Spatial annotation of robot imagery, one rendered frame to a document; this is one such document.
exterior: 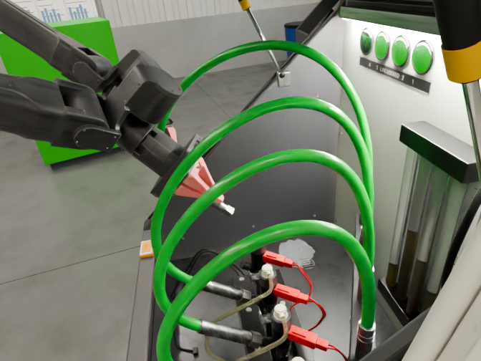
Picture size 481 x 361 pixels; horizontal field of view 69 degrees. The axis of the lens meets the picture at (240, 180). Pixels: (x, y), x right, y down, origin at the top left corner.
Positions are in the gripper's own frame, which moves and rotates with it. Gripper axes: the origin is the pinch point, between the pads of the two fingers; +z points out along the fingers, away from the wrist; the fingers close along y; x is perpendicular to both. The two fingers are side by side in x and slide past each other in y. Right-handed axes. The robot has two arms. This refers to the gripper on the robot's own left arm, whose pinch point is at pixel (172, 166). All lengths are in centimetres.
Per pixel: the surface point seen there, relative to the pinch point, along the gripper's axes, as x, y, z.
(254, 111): -25.9, -11.6, 8.1
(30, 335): 171, 23, -12
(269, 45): -28.5, 1.2, -0.7
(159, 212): -9.0, -17.5, 9.5
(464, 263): -37, -28, 27
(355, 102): -30.8, 6.8, 13.5
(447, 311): -35, -28, 29
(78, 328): 155, 38, 1
